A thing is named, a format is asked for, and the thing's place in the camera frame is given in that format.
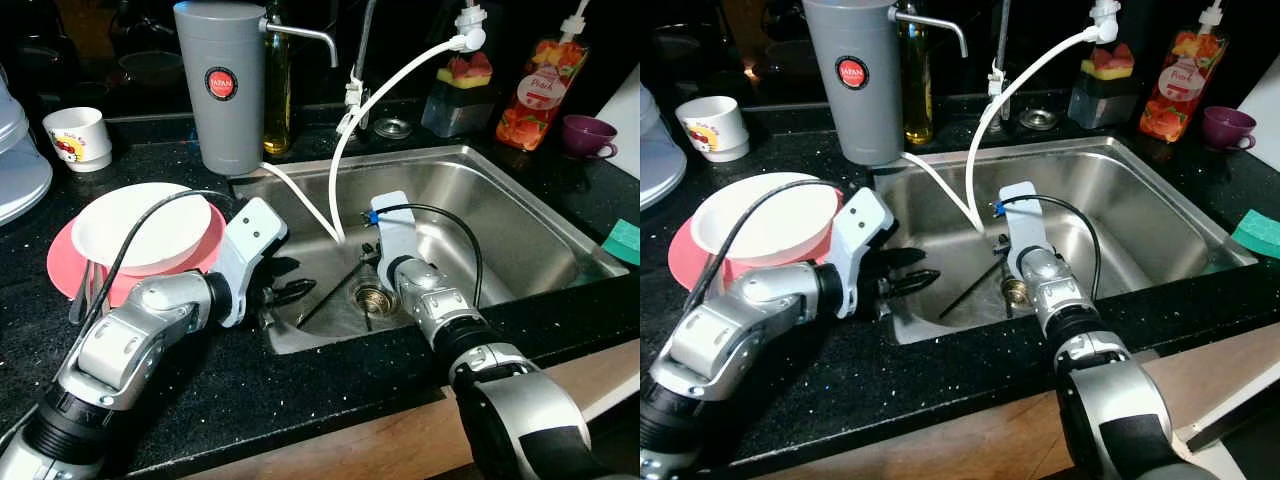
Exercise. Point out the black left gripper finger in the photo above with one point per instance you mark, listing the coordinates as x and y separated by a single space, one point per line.
287 267
905 258
298 293
915 282

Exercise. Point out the peach dish soap bottle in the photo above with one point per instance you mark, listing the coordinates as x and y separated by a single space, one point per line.
1180 90
535 100

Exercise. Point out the yellow oil bottle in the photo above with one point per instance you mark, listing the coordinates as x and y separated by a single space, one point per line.
277 100
915 100

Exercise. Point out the brown wooden cabinet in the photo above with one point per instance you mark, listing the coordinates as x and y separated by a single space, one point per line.
980 430
400 440

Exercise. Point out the white panel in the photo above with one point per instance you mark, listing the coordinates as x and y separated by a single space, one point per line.
1265 110
625 120

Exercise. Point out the white printed cup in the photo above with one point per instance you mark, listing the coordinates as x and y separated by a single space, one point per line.
85 135
715 125

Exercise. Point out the yellow sponge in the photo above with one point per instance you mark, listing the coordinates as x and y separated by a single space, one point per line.
447 76
1090 67

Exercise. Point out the purple cup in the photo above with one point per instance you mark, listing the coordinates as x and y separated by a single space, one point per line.
1225 125
585 135

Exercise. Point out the chrome faucet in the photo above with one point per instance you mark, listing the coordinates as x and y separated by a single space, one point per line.
1002 40
358 60

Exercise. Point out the red sponge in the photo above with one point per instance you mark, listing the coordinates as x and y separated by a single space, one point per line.
470 66
1115 56

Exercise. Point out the black chopstick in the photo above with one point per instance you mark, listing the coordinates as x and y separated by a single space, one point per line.
970 290
330 297

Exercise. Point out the stainless steel sink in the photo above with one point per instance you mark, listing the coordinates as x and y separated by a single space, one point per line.
1130 220
500 230

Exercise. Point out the black sponge holder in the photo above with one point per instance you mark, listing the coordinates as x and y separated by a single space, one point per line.
455 115
1100 105

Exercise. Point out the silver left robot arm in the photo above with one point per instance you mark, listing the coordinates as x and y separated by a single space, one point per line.
720 340
110 350

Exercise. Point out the metal drain strainer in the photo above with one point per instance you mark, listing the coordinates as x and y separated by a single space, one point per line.
1013 292
370 298

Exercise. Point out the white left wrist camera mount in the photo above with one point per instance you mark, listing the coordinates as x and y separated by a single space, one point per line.
250 240
860 230

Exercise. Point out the round metal sink plug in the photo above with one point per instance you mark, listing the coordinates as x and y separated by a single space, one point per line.
392 128
1039 119

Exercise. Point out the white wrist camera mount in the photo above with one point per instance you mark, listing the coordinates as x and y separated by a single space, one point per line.
250 240
860 230
1022 220
392 225

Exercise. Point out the white faucet diverter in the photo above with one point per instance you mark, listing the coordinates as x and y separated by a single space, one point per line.
470 35
1103 25

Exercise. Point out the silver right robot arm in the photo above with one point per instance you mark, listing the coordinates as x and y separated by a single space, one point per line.
500 400
1110 400

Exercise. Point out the grey water filter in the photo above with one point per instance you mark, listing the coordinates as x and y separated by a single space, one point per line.
215 120
850 110

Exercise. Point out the white plastic food cover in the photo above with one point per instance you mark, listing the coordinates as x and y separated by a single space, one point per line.
655 160
20 170

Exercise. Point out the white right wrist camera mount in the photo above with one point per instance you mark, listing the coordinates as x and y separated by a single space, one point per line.
392 225
1022 220

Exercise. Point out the pink plate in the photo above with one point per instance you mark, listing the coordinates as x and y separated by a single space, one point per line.
685 255
60 265

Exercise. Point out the green sponge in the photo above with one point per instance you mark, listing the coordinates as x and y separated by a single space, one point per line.
1258 235
625 243

